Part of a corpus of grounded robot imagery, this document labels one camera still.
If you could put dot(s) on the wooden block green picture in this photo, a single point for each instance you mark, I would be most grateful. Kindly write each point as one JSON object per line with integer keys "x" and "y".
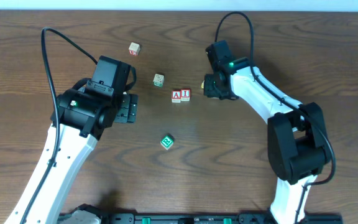
{"x": 158, "y": 80}

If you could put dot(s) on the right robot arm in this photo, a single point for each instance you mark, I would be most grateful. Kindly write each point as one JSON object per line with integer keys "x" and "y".
{"x": 298, "y": 146}

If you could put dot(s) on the wooden block red bottom edge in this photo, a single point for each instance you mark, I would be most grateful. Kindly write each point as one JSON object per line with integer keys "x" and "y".
{"x": 134, "y": 48}

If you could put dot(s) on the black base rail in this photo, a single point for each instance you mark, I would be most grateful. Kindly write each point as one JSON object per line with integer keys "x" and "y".
{"x": 82, "y": 216}

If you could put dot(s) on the red letter A block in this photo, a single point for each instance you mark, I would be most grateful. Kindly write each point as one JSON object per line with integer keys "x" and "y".
{"x": 176, "y": 96}

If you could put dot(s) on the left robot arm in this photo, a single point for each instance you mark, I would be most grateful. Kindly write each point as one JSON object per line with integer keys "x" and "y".
{"x": 83, "y": 118}

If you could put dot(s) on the green letter R block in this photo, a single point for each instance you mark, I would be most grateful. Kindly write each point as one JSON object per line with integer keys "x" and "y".
{"x": 167, "y": 142}

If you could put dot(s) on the red letter I block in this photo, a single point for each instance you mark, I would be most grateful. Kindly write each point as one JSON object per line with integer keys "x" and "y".
{"x": 185, "y": 94}

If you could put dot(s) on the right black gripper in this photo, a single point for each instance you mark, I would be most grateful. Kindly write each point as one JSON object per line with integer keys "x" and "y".
{"x": 209, "y": 86}

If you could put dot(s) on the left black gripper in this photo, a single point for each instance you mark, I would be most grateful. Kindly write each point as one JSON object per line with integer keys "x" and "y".
{"x": 129, "y": 108}

